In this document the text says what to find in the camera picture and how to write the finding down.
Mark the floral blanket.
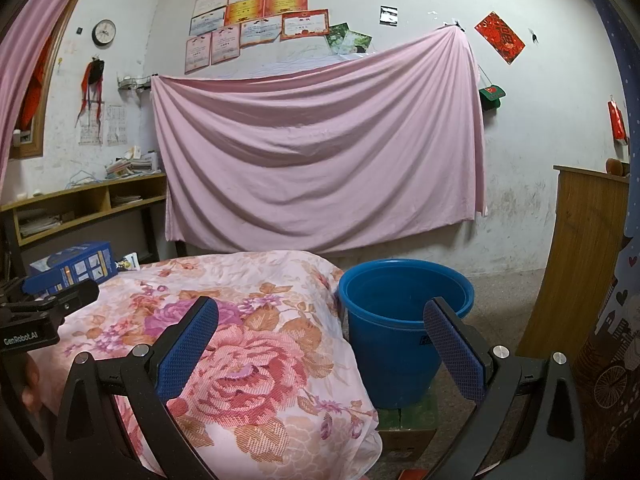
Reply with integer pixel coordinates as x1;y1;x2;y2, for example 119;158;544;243
25;250;383;480

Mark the red wall poster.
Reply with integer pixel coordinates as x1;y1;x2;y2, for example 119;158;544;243
474;11;527;65

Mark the metal wall shelf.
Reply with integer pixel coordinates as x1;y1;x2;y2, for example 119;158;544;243
117;74;160;92

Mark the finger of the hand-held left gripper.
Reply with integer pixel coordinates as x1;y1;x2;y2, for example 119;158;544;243
0;272;61;306
35;279;100;323

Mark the pink curtain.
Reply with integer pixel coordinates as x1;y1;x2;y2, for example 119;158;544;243
0;0;101;191

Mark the round wall clock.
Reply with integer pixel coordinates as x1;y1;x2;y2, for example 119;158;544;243
91;19;117;47

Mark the person's left hand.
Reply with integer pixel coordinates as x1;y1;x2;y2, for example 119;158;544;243
20;357;43;413

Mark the green hanging pouch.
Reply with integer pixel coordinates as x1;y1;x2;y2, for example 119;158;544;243
478;84;507;111

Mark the light blue wire hanger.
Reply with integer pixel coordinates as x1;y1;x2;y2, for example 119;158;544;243
67;169;106;188

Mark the wooden shelf desk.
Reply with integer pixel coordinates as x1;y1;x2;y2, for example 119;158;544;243
0;172;168;266

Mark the paper wall calendar sheet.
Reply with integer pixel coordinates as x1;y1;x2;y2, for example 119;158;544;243
78;105;104;147
105;106;126;146

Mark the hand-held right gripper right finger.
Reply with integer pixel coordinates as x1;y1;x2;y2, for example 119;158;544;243
422;296;586;480

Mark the orange cloth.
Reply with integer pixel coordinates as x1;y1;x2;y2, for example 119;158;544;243
20;35;53;131

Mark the red tassel ornament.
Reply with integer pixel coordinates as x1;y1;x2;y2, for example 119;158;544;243
75;58;107;128

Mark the group of wall certificates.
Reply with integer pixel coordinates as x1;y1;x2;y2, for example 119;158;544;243
184;0;361;75

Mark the wooden cabinet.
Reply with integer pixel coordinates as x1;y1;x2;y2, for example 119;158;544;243
515;164;631;361

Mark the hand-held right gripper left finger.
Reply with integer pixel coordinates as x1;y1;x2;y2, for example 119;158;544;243
52;296;221;480

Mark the pink hanging bed sheet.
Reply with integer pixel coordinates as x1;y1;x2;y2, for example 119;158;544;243
150;25;488;255

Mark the stack of books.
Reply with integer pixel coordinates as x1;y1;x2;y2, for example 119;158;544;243
104;146;162;181

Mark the green wall photo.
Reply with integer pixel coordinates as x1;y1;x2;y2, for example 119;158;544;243
340;30;374;56
325;22;350;51

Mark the blue cardboard box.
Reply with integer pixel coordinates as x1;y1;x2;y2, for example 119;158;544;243
29;241;119;297

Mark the red hanging packet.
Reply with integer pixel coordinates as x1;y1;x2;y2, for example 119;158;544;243
607;100;628;143

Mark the blue plastic bucket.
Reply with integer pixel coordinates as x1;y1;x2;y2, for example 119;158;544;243
338;259;475;410

